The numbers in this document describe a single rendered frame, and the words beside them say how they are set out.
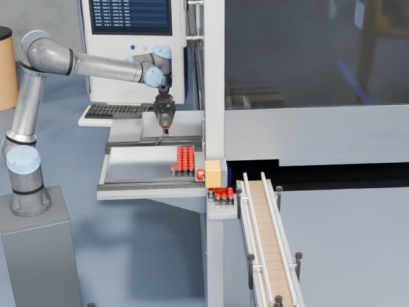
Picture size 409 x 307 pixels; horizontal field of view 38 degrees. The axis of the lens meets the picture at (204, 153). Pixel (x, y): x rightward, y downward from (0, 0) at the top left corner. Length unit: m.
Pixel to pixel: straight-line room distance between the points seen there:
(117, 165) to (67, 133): 2.37
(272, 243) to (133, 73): 0.83
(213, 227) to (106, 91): 1.16
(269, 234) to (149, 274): 1.41
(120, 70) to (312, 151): 0.75
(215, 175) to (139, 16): 1.16
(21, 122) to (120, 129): 0.53
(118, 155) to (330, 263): 0.95
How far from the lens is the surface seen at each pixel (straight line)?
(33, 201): 2.32
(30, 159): 2.26
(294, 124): 2.10
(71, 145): 4.57
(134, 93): 3.12
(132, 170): 2.36
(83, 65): 2.18
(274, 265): 1.79
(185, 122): 2.73
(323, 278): 2.50
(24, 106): 2.33
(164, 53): 2.41
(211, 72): 1.99
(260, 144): 2.12
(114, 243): 3.47
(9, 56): 5.20
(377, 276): 2.56
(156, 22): 2.97
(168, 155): 2.45
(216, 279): 2.44
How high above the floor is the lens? 2.05
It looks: 28 degrees down
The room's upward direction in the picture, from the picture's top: 1 degrees counter-clockwise
